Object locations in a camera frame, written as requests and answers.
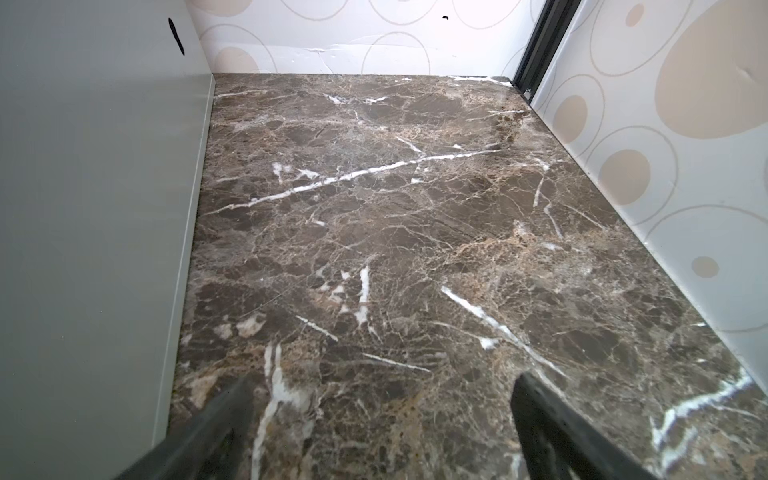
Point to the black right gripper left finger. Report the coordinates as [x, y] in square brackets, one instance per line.
[209, 446]

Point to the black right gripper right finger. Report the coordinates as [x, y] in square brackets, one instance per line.
[558, 443]

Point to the grey metal cabinet box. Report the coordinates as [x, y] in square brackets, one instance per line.
[105, 109]

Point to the black corner frame post right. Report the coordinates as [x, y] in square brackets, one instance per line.
[550, 28]

